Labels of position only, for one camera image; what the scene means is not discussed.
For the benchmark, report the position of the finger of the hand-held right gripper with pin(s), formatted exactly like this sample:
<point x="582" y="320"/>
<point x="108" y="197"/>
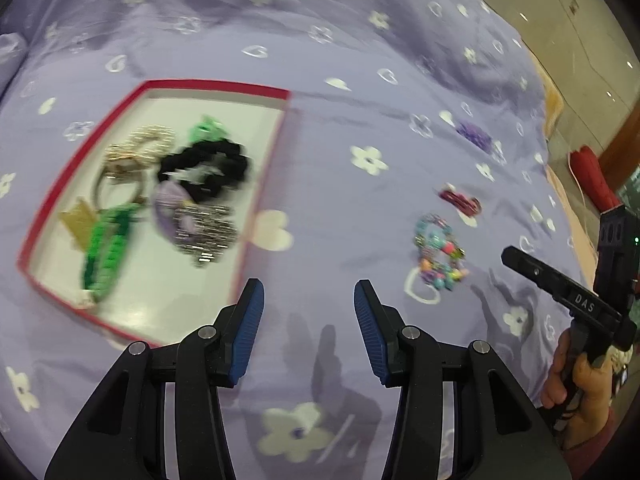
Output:
<point x="532" y="270"/>

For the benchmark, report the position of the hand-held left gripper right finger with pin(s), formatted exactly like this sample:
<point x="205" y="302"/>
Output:
<point x="370" y="335"/>

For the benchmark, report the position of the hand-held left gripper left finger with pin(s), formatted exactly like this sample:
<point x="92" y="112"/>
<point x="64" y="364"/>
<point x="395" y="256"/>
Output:
<point x="246" y="330"/>

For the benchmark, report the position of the silver butterfly brooch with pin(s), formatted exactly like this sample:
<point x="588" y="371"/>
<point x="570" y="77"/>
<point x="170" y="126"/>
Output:
<point x="197" y="174"/>

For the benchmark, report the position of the black scrunchie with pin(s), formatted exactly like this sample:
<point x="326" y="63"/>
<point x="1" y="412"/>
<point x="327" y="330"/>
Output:
<point x="220" y="160"/>

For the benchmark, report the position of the brown bangle watch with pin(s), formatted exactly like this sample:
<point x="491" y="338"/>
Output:
<point x="117" y="180"/>

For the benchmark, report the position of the small yellow hair clip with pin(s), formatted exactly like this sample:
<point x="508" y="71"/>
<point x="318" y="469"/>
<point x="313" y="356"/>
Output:
<point x="77" y="221"/>

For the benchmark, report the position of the red shallow box tray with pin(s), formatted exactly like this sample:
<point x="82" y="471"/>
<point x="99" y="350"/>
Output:
<point x="150" y="120"/>

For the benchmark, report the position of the person's right forearm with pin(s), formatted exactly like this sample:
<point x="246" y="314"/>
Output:
<point x="595" y="447"/>

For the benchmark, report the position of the person's right hand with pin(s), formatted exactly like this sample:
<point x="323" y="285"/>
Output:
<point x="587" y="385"/>

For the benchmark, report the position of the red cushion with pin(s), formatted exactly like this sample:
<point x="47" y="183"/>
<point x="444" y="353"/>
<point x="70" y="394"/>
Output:
<point x="592" y="172"/>

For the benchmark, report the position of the red hair clip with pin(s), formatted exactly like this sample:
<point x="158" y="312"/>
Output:
<point x="461" y="200"/>

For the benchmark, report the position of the purple flower hair clip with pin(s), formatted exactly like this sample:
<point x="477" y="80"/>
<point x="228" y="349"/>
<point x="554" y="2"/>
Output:
<point x="475" y="132"/>

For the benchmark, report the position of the purple floral duvet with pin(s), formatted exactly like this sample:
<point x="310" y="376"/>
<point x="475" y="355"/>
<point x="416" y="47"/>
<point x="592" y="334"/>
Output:
<point x="350" y="185"/>

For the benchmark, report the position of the yellow orange mat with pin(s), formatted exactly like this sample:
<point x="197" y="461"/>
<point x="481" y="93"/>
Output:
<point x="552" y="105"/>

